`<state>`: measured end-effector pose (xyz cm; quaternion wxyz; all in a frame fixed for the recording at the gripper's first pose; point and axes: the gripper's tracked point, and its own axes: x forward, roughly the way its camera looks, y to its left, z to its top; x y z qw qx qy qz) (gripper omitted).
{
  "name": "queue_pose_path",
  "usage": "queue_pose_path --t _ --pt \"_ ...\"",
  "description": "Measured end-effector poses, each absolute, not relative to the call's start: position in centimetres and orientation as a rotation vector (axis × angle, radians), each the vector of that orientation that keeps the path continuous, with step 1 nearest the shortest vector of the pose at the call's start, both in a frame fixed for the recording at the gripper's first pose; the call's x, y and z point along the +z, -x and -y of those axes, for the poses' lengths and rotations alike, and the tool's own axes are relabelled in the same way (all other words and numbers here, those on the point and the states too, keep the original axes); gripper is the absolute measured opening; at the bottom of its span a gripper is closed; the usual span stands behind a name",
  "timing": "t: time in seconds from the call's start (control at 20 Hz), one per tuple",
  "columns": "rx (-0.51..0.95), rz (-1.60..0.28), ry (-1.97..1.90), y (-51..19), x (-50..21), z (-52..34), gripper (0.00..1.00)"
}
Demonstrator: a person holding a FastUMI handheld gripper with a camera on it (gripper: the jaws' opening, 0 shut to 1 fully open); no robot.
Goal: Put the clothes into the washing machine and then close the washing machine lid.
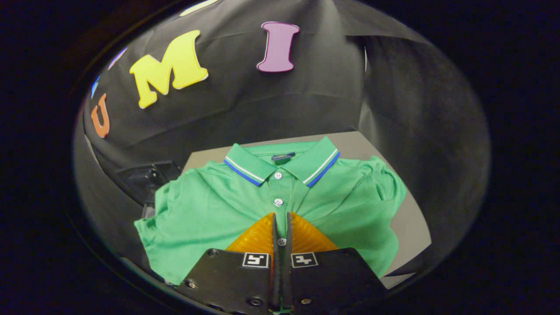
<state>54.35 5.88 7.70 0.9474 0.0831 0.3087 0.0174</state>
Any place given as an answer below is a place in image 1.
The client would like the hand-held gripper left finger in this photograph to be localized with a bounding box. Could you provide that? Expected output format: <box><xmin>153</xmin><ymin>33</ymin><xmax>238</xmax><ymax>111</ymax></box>
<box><xmin>177</xmin><ymin>213</ymin><xmax>280</xmax><ymax>313</ymax></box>

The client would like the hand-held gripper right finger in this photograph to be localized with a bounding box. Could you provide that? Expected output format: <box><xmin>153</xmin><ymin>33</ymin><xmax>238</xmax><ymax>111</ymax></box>
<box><xmin>280</xmin><ymin>212</ymin><xmax>388</xmax><ymax>311</ymax></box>

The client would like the green polo shirt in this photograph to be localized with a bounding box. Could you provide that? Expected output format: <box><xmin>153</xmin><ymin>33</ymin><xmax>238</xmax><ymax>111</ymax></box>
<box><xmin>134</xmin><ymin>136</ymin><xmax>407</xmax><ymax>285</ymax></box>

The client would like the dark washing machine lid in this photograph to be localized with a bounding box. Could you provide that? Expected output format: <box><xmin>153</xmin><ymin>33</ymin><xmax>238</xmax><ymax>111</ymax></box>
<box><xmin>116</xmin><ymin>161</ymin><xmax>182</xmax><ymax>206</ymax></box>

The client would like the beige cabinet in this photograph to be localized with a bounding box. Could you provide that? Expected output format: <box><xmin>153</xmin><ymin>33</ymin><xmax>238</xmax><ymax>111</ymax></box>
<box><xmin>182</xmin><ymin>130</ymin><xmax>431</xmax><ymax>289</ymax></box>

